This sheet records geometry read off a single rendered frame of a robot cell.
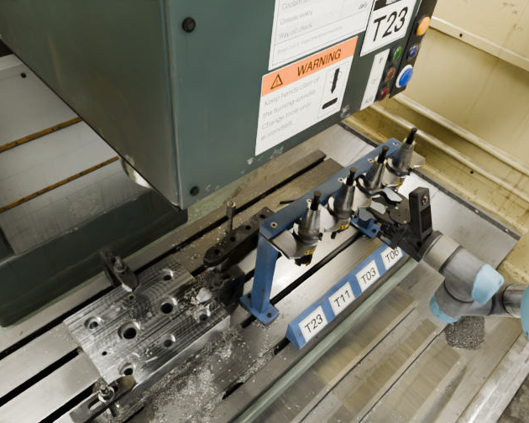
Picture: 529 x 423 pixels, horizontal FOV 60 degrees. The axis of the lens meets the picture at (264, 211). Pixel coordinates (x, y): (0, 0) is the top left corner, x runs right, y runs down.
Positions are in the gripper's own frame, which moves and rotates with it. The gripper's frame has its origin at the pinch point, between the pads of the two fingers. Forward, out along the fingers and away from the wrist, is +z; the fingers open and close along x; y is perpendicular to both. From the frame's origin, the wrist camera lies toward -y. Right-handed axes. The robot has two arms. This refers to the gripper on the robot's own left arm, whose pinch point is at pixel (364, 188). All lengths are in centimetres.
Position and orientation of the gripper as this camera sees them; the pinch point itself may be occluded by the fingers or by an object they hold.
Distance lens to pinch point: 110.3
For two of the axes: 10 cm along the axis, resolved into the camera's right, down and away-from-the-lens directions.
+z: -6.8, -5.9, 4.3
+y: -1.1, 6.7, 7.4
